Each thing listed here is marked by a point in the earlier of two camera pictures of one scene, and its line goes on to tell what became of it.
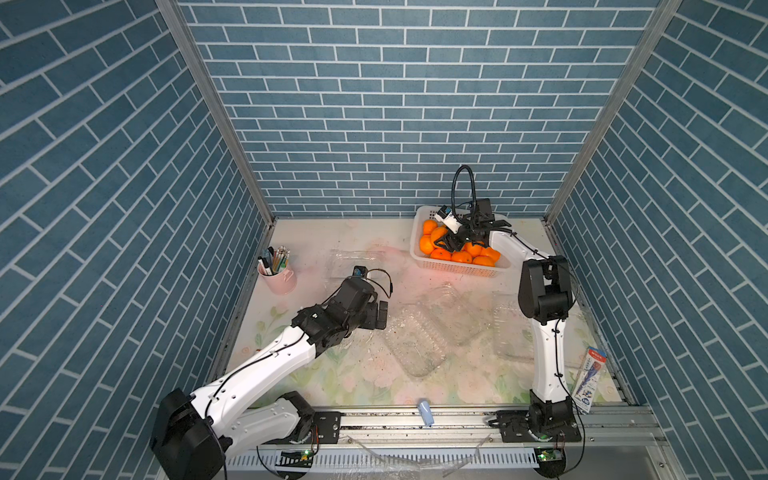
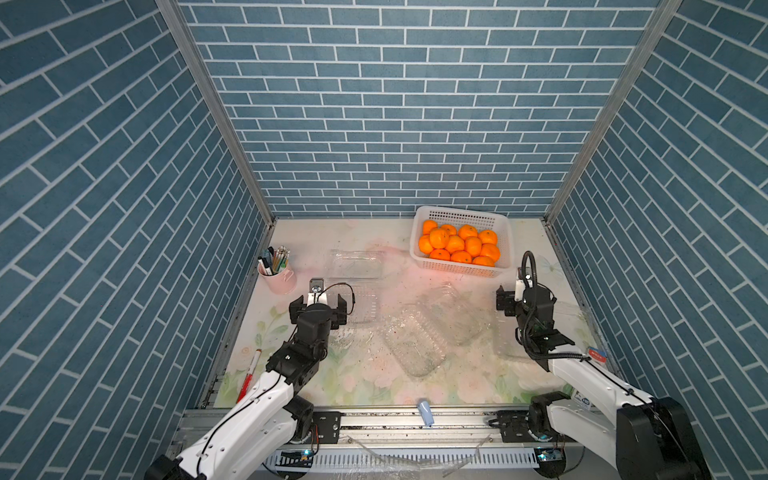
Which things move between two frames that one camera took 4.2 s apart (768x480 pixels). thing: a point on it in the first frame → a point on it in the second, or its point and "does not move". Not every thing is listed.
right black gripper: (450, 242) → (508, 297)
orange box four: (473, 250) does not move
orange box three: (440, 254) does not move
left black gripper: (372, 321) → (338, 314)
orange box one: (428, 226) does not move
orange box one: (484, 261) does not move
